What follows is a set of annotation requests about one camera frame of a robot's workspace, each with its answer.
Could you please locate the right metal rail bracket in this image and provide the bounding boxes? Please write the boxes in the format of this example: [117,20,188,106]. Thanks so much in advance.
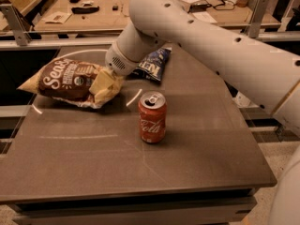
[245,0,269,38]

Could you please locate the white paper sheet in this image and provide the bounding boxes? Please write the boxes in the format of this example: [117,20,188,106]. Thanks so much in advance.
[193,11,218,24]

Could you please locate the red coke can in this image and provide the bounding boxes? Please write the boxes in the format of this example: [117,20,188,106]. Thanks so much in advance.
[138,91,167,143]

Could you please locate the metal rail bracket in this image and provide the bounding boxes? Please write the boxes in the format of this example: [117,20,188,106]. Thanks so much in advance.
[245,0,269,38]
[0,4,31,46]

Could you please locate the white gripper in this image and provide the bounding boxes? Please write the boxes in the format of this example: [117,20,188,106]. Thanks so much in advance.
[89,40,139,96]

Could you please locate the small black object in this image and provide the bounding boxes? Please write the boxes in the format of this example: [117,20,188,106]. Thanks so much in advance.
[112,5,119,10]

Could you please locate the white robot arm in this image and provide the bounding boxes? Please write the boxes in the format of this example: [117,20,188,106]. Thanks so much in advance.
[105,0,300,136]

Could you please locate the left metal rail bracket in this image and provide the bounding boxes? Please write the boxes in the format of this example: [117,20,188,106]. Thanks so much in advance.
[0,4,31,46]

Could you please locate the black power adapter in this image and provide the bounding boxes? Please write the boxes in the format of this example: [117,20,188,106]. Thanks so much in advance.
[189,3,207,13]

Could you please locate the blue chip bag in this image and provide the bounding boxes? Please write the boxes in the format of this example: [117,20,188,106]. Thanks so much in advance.
[131,48,171,83]

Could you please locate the background wooden desk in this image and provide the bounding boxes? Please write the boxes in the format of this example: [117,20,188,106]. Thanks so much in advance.
[32,0,280,34]

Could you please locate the black device on desk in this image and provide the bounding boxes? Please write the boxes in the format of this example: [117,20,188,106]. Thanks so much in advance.
[71,7,100,14]

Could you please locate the clear plastic bottle left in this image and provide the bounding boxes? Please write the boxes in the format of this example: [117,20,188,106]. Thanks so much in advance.
[234,92,250,108]

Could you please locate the white paper note left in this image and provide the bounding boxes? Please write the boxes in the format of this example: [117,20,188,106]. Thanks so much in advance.
[43,11,71,24]

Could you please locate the brown chip bag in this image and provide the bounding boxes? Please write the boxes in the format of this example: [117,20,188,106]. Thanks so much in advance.
[18,58,117,109]

